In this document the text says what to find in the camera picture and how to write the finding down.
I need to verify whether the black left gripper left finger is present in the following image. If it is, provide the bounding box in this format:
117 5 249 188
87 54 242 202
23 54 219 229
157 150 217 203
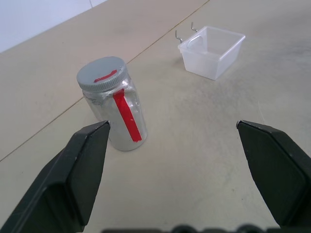
0 120 112 233

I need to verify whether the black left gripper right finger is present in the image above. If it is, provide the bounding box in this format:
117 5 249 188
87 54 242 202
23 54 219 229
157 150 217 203
236 119 311 230

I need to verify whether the silver metal can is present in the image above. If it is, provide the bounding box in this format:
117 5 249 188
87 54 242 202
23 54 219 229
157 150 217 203
82 75 148 152

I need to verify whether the grey-green plastic lid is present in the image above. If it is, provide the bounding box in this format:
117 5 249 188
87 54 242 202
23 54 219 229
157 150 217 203
76 56 127 92

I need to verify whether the clear plastic box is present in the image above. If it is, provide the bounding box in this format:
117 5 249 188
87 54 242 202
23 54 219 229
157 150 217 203
177 26 246 81

